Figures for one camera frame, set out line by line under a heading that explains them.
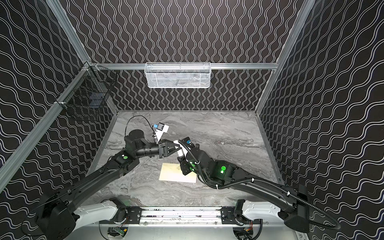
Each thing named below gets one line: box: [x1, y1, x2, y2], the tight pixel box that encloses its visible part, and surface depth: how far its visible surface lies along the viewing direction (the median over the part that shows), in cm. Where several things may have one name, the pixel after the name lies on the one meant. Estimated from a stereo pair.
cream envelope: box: [159, 163, 197, 183], surface depth 92 cm
